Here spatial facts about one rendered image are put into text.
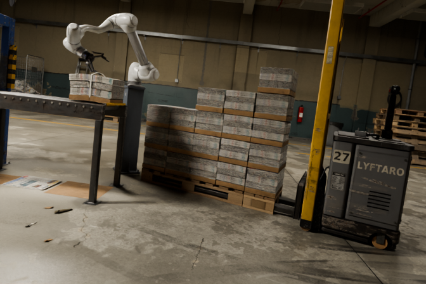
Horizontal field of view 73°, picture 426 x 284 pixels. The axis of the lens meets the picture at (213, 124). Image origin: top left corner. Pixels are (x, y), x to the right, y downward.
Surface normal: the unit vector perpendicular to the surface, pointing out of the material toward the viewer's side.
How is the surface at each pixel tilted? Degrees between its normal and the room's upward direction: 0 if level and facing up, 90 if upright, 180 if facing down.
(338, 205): 90
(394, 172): 90
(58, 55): 90
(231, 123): 90
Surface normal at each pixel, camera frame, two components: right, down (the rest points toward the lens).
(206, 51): -0.06, 0.07
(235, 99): -0.38, 0.03
